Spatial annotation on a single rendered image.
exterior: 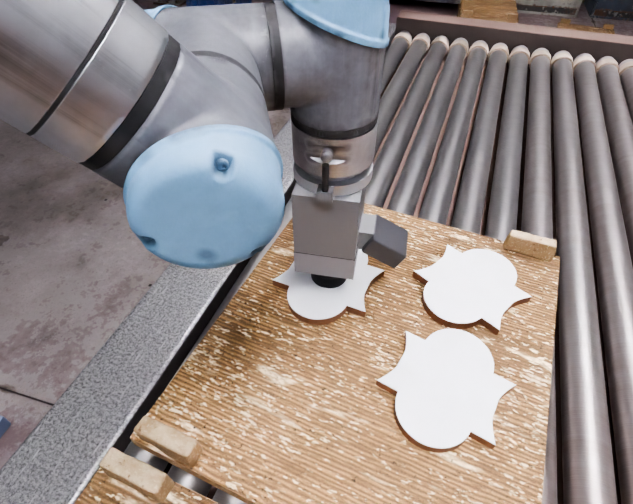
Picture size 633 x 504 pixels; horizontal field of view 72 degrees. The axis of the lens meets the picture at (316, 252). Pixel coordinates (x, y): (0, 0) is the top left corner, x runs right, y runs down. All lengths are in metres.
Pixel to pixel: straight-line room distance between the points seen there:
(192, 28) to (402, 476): 0.38
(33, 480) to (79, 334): 1.34
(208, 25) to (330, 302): 0.31
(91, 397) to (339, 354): 0.26
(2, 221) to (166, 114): 2.30
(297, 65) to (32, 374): 1.60
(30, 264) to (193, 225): 1.99
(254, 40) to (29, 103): 0.17
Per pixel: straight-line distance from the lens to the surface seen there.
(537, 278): 0.60
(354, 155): 0.38
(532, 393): 0.50
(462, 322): 0.51
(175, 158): 0.19
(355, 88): 0.35
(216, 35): 0.31
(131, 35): 0.21
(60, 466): 0.51
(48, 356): 1.82
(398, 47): 1.23
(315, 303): 0.50
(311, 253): 0.44
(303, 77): 0.33
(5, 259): 2.27
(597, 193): 0.83
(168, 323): 0.55
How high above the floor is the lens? 1.34
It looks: 45 degrees down
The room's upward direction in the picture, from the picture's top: straight up
